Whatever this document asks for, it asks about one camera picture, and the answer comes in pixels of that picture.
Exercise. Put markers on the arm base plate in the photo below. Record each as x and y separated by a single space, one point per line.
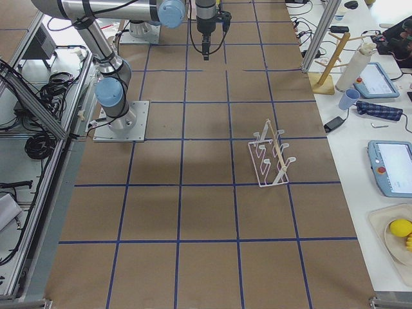
129 128
140 32

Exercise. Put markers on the black power adapter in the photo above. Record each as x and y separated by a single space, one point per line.
333 124

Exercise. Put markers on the folded blue plaid cloth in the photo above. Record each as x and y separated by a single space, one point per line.
379 111

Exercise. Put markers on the white water bottle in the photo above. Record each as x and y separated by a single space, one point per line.
356 65

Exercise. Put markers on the blue cup on desk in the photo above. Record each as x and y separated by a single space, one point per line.
349 97

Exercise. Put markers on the wooden stand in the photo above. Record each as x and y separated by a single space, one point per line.
323 83

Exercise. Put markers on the aluminium frame post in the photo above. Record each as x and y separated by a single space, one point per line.
322 28

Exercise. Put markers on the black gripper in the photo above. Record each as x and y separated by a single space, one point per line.
205 27

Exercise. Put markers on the yellow lemon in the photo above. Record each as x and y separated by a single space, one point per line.
400 227

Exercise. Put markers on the blue teach pendant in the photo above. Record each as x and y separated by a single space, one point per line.
391 167
373 82

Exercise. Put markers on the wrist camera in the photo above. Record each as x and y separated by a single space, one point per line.
224 17

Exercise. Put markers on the cream plate with lemon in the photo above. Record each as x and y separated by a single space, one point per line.
395 246

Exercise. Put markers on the white wire cup rack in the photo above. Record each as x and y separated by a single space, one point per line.
266 152

